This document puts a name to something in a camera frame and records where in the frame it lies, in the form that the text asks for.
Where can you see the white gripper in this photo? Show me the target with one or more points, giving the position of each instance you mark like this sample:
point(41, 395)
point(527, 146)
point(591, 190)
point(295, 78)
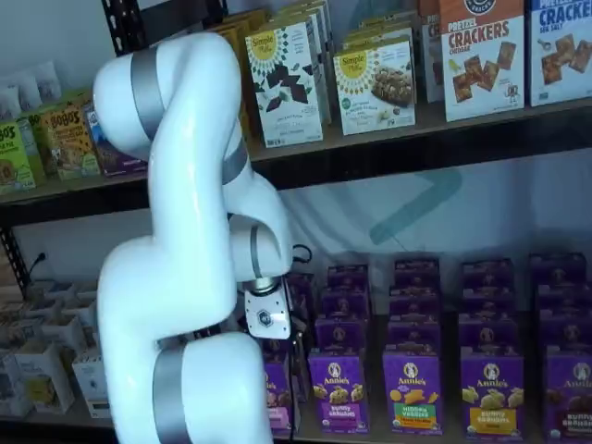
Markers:
point(268, 307)

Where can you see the purple box pink patch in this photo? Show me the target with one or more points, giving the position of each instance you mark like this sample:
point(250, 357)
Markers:
point(279, 393)

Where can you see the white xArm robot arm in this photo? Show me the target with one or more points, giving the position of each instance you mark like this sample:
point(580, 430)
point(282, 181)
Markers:
point(185, 185)

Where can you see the purple Annie's box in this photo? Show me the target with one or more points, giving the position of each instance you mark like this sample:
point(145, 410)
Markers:
point(566, 333)
point(414, 300)
point(340, 335)
point(490, 333)
point(344, 303)
point(347, 276)
point(416, 270)
point(490, 298)
point(557, 267)
point(488, 273)
point(414, 333)
point(564, 298)
point(304, 296)

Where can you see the purple box violet label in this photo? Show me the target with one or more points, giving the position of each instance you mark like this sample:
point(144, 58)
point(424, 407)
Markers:
point(337, 393)

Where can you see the purple box green orange label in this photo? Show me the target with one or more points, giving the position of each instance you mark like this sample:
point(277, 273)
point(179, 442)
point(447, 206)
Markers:
point(411, 393)

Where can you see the purple box yellow label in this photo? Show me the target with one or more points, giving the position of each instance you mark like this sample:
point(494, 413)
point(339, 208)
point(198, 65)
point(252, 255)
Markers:
point(492, 393)

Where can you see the white carton box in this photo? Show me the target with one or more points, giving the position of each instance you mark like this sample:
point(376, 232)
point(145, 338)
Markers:
point(88, 374)
point(11, 388)
point(65, 329)

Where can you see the Simple Mills dark chocolate box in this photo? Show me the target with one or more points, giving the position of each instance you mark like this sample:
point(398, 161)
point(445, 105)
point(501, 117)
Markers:
point(282, 92)

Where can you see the blue purple snack box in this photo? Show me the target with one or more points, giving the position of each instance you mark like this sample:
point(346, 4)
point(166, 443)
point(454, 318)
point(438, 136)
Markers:
point(120, 164)

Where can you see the Simple Mills cookie box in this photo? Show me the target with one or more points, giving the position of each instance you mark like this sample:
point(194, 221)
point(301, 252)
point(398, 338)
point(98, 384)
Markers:
point(374, 92)

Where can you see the purple box chocolate bunnies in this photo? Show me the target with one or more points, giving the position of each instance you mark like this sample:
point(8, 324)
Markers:
point(569, 398)

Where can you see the orange Bobo's box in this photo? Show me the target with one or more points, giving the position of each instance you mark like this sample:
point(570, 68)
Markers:
point(69, 143)

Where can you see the orange pretzel crackers box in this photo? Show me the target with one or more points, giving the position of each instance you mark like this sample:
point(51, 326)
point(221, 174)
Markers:
point(483, 65)

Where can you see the green Bobo's box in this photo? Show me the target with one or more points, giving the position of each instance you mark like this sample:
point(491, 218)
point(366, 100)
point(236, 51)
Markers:
point(14, 162)
point(36, 134)

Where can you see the blue pretzel crackers box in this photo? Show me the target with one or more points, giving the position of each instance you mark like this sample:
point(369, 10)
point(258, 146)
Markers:
point(562, 51)

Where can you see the white carton yellow picture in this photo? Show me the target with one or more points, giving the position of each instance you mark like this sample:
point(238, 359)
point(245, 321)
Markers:
point(41, 370)

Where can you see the white pouch bag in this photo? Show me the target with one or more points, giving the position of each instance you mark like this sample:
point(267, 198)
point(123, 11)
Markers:
point(27, 92)
point(47, 81)
point(9, 104)

